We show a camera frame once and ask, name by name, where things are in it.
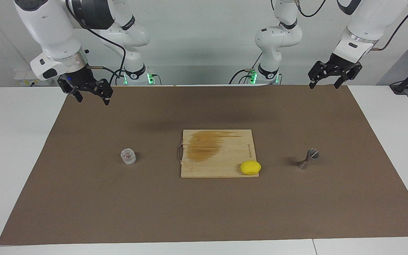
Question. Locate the steel double jigger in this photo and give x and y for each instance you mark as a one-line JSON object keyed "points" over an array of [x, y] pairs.
{"points": [[303, 164]]}

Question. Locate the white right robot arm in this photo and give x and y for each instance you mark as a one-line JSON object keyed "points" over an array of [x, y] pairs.
{"points": [[55, 32]]}

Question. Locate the brown table mat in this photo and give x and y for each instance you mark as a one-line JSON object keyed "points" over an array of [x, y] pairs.
{"points": [[119, 205]]}

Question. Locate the small clear glass cup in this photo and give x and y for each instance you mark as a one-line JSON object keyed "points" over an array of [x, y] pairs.
{"points": [[128, 157]]}

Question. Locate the wooden cutting board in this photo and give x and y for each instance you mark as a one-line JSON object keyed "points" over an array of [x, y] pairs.
{"points": [[221, 163]]}

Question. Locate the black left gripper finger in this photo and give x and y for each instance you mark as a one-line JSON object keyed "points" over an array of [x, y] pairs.
{"points": [[352, 72], [319, 71]]}

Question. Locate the white socket box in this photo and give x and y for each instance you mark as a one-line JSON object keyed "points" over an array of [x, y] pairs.
{"points": [[27, 78]]}

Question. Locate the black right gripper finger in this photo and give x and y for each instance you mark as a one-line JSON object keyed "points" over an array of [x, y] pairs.
{"points": [[73, 92], [106, 90]]}

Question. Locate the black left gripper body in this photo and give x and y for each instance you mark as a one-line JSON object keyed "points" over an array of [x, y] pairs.
{"points": [[340, 65]]}

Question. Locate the yellow lemon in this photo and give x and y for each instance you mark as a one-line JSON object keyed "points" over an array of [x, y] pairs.
{"points": [[250, 168]]}

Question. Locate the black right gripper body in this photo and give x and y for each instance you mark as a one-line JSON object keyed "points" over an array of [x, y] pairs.
{"points": [[80, 79]]}

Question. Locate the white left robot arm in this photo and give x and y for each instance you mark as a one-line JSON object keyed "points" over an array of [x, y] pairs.
{"points": [[278, 35]]}

